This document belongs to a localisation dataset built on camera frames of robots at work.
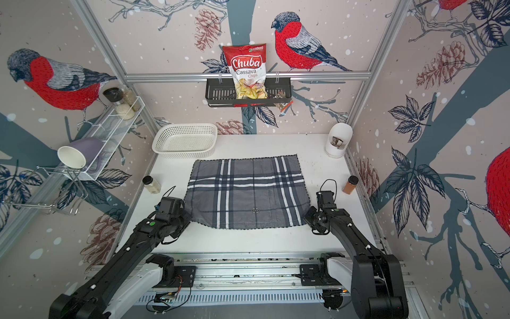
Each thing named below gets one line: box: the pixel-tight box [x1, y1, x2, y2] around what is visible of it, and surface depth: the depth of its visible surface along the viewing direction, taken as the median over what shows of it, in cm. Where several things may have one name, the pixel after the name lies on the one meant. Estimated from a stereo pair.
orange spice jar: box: [341, 175, 359, 195], surface depth 92 cm
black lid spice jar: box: [102, 87, 135, 121], surface depth 83 cm
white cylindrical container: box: [324, 122, 354, 159], surface depth 109 cm
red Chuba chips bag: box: [222, 43, 268, 100], surface depth 84 cm
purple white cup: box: [57, 137, 105, 169], surface depth 64 cm
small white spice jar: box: [142, 175, 162, 195], surface depth 94 cm
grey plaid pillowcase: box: [184, 154, 311, 230], surface depth 98 cm
